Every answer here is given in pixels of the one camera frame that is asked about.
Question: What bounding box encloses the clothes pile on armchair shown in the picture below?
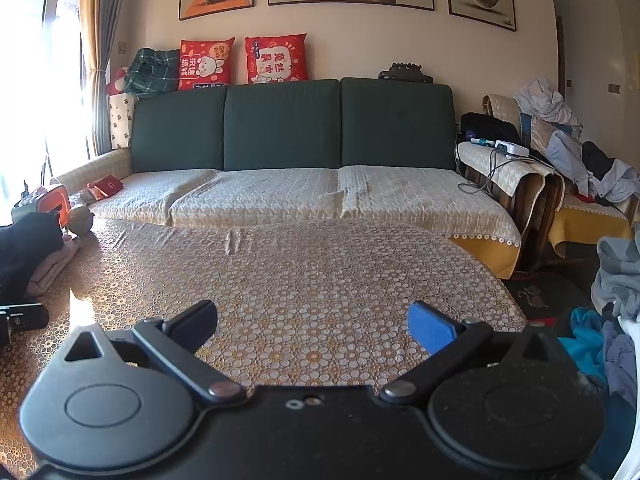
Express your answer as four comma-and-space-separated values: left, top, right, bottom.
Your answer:
514, 77, 640, 207

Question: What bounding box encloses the grey power cable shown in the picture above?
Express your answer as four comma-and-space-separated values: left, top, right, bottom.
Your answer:
457, 147, 507, 196

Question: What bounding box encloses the dark floor rug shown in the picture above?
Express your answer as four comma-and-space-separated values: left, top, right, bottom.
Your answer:
500, 255, 601, 326

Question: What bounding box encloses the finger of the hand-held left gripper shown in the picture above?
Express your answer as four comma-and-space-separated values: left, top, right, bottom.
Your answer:
0, 302, 51, 347

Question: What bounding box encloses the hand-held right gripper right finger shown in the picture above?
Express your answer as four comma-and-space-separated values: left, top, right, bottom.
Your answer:
377, 301, 581, 406

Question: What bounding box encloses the black folded garment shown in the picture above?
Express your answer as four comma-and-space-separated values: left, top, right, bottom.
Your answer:
0, 212, 66, 302

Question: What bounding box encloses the green sofa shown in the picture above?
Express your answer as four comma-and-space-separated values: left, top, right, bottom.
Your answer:
52, 77, 523, 281

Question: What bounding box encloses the black bag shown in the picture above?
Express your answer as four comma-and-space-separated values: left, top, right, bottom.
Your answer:
460, 112, 522, 148

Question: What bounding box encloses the beige folded garment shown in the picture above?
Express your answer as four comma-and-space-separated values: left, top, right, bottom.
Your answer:
27, 237, 81, 297

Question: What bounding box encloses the wooden armchair with cover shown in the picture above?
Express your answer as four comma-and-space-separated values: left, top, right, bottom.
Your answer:
482, 92, 635, 260

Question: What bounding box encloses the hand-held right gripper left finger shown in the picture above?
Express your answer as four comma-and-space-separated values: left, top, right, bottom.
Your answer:
62, 300, 248, 407

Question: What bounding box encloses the cream lace sofa cover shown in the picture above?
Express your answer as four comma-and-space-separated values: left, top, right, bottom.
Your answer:
52, 149, 523, 281

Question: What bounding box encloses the black massager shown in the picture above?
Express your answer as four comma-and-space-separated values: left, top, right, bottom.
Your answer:
378, 61, 434, 84

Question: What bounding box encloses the red rabbit print cushion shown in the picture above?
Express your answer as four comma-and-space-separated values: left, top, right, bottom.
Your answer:
179, 37, 236, 92
245, 34, 309, 85

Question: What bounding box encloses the white power strip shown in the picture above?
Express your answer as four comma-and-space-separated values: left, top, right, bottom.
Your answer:
492, 140, 531, 160

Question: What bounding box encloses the red plush toy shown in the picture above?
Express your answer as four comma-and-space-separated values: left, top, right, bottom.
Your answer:
106, 66, 131, 96

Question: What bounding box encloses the grey and yellow curtain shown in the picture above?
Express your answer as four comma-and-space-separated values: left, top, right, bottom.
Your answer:
80, 0, 132, 157

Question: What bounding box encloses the clothes pile with teal garment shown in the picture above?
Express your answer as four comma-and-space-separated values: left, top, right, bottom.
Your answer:
559, 234, 640, 411

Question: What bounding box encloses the green plaid cloth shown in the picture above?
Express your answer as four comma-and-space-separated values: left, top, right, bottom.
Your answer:
124, 48, 182, 98

